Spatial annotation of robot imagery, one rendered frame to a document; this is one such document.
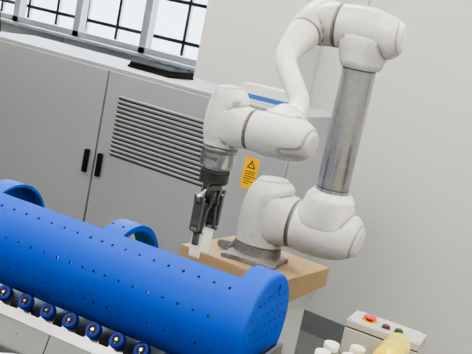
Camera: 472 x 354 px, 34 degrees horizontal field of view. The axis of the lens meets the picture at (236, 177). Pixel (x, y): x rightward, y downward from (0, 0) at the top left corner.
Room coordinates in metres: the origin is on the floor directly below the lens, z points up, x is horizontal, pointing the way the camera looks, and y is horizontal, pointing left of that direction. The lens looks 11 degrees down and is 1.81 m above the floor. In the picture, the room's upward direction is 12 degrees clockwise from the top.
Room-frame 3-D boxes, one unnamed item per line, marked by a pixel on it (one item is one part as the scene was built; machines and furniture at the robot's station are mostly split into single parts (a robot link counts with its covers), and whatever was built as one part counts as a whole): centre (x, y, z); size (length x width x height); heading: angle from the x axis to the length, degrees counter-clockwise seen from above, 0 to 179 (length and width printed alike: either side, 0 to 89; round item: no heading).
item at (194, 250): (1.92, 0.07, 1.23); 0.03 x 0.01 x 0.07; 66
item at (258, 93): (3.70, -0.07, 1.48); 0.24 x 0.12 x 0.08; 68
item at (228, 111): (1.94, 0.04, 1.57); 0.13 x 0.11 x 0.16; 66
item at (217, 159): (1.94, 0.05, 1.46); 0.09 x 0.09 x 0.06
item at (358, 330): (1.98, -0.48, 1.05); 0.20 x 0.10 x 0.10; 66
